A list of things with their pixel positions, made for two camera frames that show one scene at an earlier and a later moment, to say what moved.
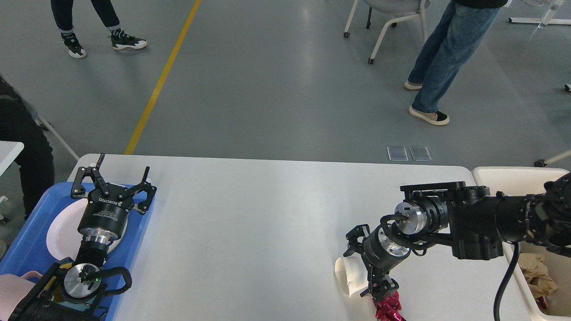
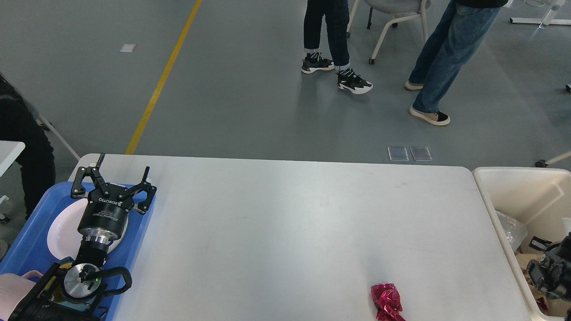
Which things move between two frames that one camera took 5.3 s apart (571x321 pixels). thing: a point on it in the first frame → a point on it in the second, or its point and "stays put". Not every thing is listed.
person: [63, 11] → [337, 14]
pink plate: [63, 238] stays put
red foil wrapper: [388, 307] stays put
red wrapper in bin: [541, 302] stays put
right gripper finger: [353, 246] → [543, 244]
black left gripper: [105, 215] stays put
